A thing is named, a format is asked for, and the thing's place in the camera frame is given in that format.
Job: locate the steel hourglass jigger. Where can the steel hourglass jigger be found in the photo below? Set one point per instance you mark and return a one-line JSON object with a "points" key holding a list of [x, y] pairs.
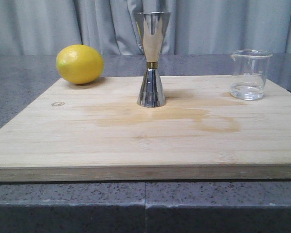
{"points": [[152, 28]]}

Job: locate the glass beaker with liquid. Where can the glass beaker with liquid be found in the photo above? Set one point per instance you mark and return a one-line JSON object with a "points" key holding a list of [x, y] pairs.
{"points": [[250, 73]]}

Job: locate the wooden cutting board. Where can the wooden cutting board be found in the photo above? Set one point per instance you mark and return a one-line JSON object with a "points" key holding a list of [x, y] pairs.
{"points": [[98, 132]]}

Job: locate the yellow lemon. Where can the yellow lemon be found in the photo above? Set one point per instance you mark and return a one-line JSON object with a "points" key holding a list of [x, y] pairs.
{"points": [[79, 64]]}

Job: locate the grey curtain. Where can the grey curtain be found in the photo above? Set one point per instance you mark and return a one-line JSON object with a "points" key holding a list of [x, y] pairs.
{"points": [[44, 27]]}

